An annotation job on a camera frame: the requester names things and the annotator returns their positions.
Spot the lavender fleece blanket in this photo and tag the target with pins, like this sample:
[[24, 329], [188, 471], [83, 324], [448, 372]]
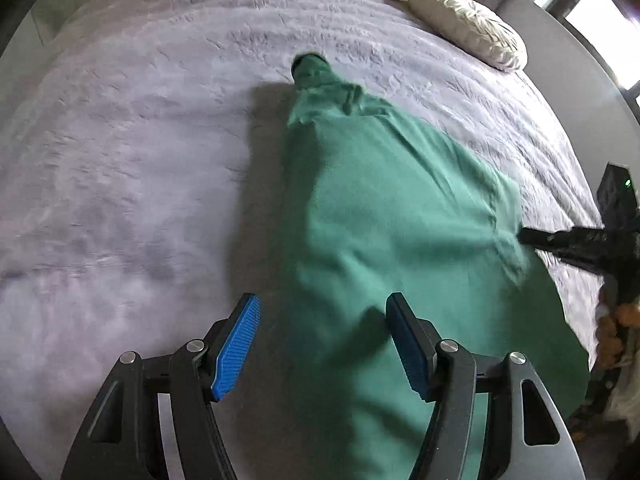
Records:
[[142, 194]]

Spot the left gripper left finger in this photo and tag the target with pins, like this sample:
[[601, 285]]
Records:
[[202, 373]]

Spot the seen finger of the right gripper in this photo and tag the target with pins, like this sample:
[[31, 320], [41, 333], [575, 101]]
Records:
[[542, 240]]

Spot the green garment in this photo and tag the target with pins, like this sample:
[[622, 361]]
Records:
[[377, 202]]

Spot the cream ruffled pillow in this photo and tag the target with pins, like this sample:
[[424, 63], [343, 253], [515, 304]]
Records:
[[473, 27]]

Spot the bright window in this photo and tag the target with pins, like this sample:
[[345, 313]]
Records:
[[609, 36]]

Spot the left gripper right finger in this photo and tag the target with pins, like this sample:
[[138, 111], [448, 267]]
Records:
[[443, 374]]

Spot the grey padded headboard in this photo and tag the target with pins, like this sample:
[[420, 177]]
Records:
[[600, 125]]

